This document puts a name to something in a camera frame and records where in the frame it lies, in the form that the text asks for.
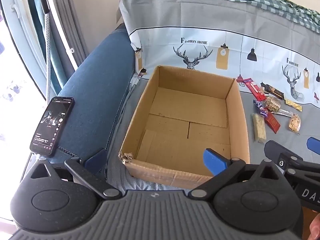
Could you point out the brown cardboard box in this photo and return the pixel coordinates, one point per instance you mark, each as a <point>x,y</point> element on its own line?
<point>187,110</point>

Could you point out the long red snack packet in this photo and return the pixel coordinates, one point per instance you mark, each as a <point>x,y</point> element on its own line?
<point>255,88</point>

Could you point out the person's right hand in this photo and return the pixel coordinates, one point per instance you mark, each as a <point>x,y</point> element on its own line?
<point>315,227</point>

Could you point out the small yellow snack packet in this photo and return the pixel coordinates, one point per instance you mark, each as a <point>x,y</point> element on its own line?
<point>293,105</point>

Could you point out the dark brown snack packet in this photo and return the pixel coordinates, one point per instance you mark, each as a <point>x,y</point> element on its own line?
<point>273,91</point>

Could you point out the purple candy packet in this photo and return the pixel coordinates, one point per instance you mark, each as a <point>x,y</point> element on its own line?
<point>261,109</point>

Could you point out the white rice bar packet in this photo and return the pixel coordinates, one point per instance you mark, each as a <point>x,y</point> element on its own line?
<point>258,127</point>

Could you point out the black smartphone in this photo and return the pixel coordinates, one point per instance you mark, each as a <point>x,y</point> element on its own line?
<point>51,125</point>

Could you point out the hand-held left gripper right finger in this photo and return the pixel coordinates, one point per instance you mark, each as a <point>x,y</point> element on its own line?
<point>215,161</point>

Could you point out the white metal rack pole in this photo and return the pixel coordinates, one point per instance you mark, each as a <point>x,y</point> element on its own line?
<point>61,25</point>

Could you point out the clear wrapped snack bar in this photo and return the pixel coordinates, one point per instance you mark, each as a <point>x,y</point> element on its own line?
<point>285,112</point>

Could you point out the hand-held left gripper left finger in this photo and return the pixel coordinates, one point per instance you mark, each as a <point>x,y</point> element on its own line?
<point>96,160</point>

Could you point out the round nut cluster snack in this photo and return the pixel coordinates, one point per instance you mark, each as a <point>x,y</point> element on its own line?
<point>272,104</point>

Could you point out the clear peanut packet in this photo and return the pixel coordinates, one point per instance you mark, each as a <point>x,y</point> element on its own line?
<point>294,123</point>

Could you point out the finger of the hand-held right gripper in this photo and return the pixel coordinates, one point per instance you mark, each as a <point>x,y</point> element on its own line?
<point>275,150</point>
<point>313,144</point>

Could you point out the dark red snack packet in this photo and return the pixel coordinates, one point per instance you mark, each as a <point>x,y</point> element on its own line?
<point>273,123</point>

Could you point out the grey curtain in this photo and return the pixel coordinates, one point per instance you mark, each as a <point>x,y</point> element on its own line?
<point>72,17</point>

